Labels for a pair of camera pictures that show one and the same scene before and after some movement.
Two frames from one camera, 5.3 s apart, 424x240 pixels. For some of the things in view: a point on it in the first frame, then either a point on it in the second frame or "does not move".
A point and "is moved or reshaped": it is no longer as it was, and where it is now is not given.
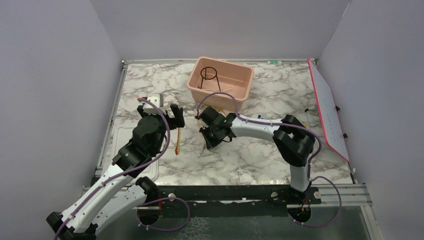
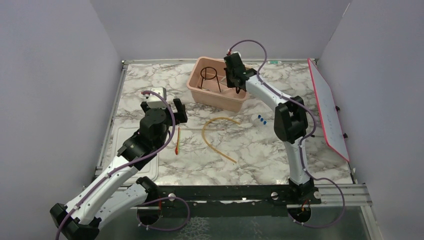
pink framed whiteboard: (333, 131) does not move
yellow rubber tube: (199, 121) is moved or reshaped
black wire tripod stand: (210, 78) does not move
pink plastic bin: (209, 75) does not move
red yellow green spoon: (177, 148) does not move
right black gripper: (210, 143) to (230, 83)
